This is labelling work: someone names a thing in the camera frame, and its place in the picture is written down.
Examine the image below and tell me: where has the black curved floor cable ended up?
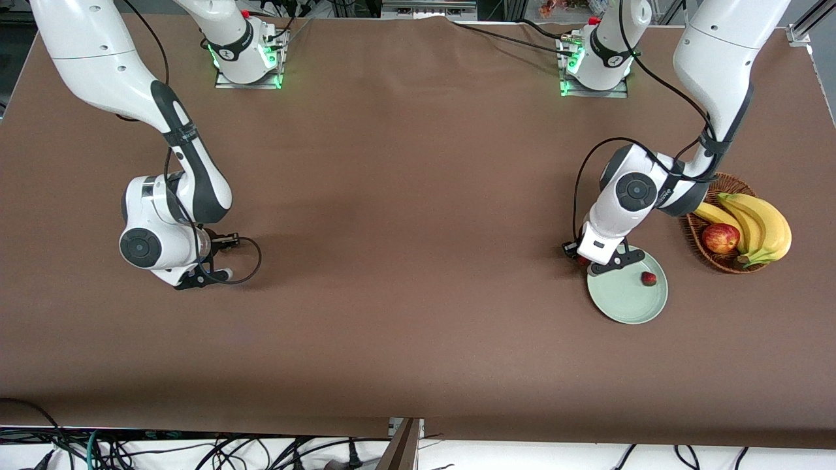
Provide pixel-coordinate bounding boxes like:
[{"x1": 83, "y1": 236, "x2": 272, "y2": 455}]
[{"x1": 0, "y1": 397, "x2": 67, "y2": 452}]

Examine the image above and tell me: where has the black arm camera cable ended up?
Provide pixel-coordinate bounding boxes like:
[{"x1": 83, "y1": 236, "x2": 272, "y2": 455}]
[
  {"x1": 116, "y1": 0, "x2": 263, "y2": 285},
  {"x1": 573, "y1": 0, "x2": 722, "y2": 243}
]

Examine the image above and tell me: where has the brown table cover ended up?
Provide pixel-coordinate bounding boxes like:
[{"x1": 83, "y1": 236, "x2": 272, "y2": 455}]
[{"x1": 0, "y1": 12, "x2": 836, "y2": 451}]

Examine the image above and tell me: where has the grey metal box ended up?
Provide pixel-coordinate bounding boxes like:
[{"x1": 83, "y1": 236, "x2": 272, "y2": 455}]
[{"x1": 381, "y1": 0, "x2": 479, "y2": 20}]

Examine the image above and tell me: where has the pale green round plate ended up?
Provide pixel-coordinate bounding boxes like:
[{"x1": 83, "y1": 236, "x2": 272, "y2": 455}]
[{"x1": 587, "y1": 247, "x2": 669, "y2": 325}]

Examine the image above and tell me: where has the orange red background object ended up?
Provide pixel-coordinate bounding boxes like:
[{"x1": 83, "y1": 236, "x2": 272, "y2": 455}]
[{"x1": 539, "y1": 0, "x2": 588, "y2": 18}]

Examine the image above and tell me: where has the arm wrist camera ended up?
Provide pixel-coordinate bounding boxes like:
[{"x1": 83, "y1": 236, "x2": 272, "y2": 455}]
[
  {"x1": 173, "y1": 261, "x2": 234, "y2": 291},
  {"x1": 590, "y1": 245, "x2": 646, "y2": 276}
]

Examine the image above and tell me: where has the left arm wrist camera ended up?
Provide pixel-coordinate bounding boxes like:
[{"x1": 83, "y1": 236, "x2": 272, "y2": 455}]
[{"x1": 590, "y1": 245, "x2": 646, "y2": 276}]

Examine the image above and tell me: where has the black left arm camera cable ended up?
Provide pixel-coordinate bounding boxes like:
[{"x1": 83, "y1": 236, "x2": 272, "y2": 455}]
[{"x1": 573, "y1": 0, "x2": 722, "y2": 243}]

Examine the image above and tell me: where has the thin grey cable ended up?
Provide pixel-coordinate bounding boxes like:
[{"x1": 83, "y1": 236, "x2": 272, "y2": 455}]
[{"x1": 281, "y1": 18, "x2": 314, "y2": 50}]

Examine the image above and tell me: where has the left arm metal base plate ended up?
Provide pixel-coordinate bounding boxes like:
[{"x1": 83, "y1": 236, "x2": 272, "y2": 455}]
[{"x1": 559, "y1": 78, "x2": 629, "y2": 99}]

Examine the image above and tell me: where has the aluminium profile post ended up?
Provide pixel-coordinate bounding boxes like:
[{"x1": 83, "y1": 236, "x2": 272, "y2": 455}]
[{"x1": 376, "y1": 418, "x2": 425, "y2": 470}]

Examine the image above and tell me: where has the black cable on table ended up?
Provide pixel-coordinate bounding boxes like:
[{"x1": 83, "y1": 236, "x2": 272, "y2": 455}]
[
  {"x1": 519, "y1": 18, "x2": 572, "y2": 41},
  {"x1": 451, "y1": 22, "x2": 575, "y2": 56}
]

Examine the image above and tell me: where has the brown wicker basket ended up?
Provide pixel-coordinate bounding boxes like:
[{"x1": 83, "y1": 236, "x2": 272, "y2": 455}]
[{"x1": 679, "y1": 173, "x2": 773, "y2": 274}]

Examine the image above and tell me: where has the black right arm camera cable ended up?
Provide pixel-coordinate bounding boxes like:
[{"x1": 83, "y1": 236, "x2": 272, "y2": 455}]
[{"x1": 116, "y1": 0, "x2": 263, "y2": 285}]

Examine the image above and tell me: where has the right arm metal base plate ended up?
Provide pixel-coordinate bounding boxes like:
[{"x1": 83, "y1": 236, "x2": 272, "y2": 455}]
[{"x1": 214, "y1": 65, "x2": 284, "y2": 89}]

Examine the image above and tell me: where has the aluminium frame profile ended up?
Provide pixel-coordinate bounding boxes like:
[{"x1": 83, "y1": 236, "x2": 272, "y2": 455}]
[{"x1": 787, "y1": 0, "x2": 836, "y2": 46}]

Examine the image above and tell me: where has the yellow banana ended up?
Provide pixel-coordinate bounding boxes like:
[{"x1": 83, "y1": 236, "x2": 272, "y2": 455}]
[
  {"x1": 728, "y1": 193, "x2": 793, "y2": 268},
  {"x1": 694, "y1": 202, "x2": 744, "y2": 237},
  {"x1": 716, "y1": 193, "x2": 766, "y2": 259}
]

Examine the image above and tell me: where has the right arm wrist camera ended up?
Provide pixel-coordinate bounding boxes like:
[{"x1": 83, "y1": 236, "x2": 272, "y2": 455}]
[{"x1": 173, "y1": 261, "x2": 234, "y2": 291}]

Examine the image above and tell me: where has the red apple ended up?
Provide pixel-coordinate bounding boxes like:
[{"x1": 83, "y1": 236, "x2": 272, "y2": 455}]
[{"x1": 701, "y1": 223, "x2": 741, "y2": 255}]

